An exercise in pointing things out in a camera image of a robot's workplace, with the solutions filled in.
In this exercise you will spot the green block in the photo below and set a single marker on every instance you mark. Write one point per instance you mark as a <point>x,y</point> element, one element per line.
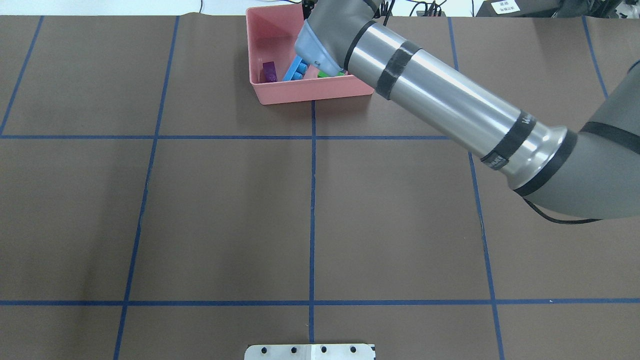
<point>322,74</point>

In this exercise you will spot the long blue block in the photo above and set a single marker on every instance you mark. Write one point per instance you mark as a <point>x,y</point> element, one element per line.
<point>297,70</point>

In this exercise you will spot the purple block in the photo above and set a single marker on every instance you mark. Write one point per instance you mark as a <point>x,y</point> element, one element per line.
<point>269,72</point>

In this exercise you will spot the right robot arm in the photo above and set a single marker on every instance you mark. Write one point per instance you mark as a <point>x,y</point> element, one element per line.
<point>591,175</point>

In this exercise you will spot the pink plastic box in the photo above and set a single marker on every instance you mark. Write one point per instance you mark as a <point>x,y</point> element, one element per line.
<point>271,35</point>

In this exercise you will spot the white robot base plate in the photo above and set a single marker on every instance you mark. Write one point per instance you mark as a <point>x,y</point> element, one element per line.
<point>322,351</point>

